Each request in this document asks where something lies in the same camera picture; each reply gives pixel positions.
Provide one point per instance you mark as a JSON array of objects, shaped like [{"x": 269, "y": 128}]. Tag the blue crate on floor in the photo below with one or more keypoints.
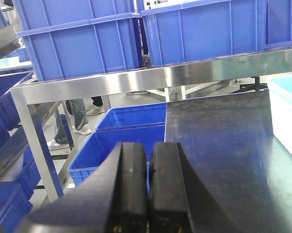
[
  {"x": 99, "y": 145},
  {"x": 133, "y": 117}
]

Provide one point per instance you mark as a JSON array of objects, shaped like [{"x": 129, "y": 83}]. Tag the left rack with blue bins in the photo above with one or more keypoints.
[{"x": 7, "y": 145}]

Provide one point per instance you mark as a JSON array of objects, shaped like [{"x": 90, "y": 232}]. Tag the blue crate left on shelf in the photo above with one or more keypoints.
[{"x": 74, "y": 38}]

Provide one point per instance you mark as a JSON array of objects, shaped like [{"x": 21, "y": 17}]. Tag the light blue plastic tub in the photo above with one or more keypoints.
[{"x": 280, "y": 92}]

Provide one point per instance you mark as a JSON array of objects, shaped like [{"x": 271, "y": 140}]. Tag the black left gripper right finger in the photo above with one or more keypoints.
[{"x": 179, "y": 201}]

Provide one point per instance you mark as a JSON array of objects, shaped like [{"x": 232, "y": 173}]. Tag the blue crate on shelf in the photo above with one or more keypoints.
[
  {"x": 74, "y": 38},
  {"x": 204, "y": 29}
]

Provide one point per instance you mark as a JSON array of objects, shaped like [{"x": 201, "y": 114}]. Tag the blue crate on floor far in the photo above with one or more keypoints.
[{"x": 133, "y": 117}]

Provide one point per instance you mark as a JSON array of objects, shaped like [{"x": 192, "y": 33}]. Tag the blue crate with white label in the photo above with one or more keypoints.
[{"x": 279, "y": 24}]

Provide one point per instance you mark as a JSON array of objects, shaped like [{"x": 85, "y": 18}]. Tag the blue crate middle on shelf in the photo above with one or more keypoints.
[{"x": 204, "y": 29}]

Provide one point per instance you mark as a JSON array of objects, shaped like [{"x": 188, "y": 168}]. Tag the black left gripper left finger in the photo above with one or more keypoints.
[{"x": 113, "y": 199}]

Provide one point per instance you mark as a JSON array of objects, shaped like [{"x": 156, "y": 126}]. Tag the stainless steel upper shelf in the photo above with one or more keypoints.
[{"x": 36, "y": 102}]

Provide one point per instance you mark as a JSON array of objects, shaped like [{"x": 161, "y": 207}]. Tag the blue crate on floor near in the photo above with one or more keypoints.
[{"x": 99, "y": 145}]

